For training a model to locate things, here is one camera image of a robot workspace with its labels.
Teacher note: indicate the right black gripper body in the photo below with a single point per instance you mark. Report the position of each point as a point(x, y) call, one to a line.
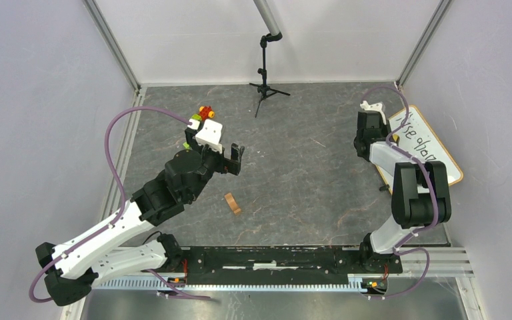
point(384, 130)

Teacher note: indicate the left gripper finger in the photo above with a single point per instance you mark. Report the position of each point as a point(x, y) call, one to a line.
point(230, 166)
point(236, 153)

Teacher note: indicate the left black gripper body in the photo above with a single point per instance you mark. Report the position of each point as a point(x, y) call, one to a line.
point(212, 160)

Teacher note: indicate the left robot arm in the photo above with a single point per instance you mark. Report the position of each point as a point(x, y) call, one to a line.
point(72, 269)

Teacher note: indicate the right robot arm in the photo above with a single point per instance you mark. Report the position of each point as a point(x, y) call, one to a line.
point(420, 197)

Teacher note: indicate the brown wooden arch block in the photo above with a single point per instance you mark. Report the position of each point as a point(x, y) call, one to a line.
point(233, 205)

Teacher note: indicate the red toy brick car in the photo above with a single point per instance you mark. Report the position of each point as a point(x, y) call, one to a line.
point(205, 112)

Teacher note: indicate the black tripod stand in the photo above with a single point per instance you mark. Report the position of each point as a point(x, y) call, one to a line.
point(264, 88)

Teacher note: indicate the grey overhead pole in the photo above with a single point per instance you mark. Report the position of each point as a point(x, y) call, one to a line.
point(268, 19)

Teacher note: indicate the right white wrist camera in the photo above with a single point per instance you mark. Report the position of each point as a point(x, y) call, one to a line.
point(377, 107)

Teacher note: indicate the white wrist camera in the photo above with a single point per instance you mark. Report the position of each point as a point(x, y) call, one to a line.
point(207, 132)
point(377, 107)

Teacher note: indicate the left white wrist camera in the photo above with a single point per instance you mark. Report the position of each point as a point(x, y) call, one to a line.
point(207, 132)

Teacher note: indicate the white whiteboard wooden frame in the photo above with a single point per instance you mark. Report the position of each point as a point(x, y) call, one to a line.
point(416, 138)

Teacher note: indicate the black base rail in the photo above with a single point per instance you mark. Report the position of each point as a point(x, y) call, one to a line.
point(278, 265)

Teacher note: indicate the white cable comb strip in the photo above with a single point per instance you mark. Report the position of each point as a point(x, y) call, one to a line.
point(150, 282)

